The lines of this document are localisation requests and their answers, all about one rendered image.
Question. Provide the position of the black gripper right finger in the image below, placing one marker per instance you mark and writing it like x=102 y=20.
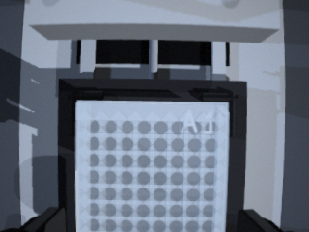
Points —
x=250 y=221

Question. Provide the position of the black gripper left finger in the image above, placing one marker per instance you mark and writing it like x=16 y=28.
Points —
x=53 y=219

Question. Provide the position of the grey vertical rod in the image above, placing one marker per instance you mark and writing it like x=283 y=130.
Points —
x=153 y=57

